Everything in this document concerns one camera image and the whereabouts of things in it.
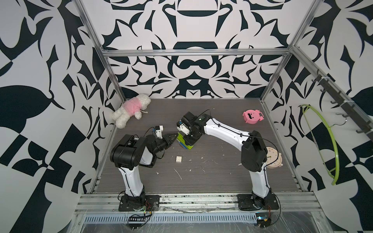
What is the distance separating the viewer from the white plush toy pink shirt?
104 cm

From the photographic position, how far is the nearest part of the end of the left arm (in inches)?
29.8

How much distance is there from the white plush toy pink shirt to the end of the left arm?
32cm
